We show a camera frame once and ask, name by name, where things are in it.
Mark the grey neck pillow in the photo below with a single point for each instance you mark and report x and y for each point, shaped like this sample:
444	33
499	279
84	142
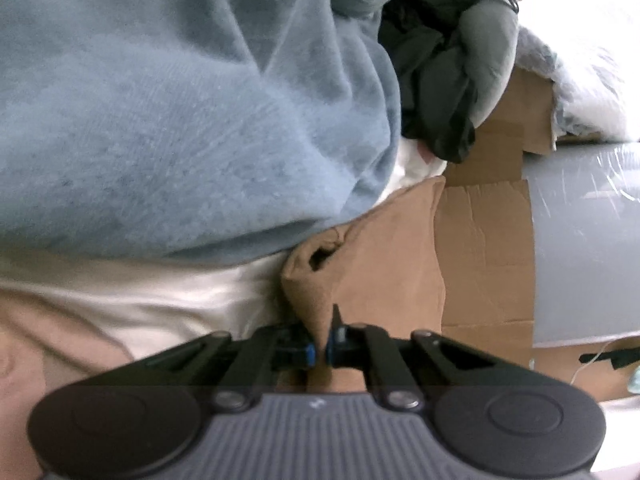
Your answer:
492	55

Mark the teal towel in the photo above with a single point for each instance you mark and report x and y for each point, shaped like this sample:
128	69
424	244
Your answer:
634	380

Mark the white printed blanket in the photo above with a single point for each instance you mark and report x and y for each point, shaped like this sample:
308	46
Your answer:
175	295

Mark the brown cardboard box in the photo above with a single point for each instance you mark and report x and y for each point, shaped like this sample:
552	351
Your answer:
485	250

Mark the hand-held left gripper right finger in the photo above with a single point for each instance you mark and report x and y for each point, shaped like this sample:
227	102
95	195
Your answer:
330	352

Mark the blue-grey sweatshirt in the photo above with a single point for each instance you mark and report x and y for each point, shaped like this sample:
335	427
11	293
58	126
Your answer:
175	110

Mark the brown printed t-shirt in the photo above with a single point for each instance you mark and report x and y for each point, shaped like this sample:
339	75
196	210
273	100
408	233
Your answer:
390	260

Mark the grey plastic-wrapped mattress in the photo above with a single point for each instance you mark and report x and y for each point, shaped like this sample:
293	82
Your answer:
585	240

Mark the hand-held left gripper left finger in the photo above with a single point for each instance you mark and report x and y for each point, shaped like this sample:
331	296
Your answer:
310	355

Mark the black crumpled garment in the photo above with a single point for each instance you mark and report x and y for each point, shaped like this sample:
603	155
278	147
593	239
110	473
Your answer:
430	90

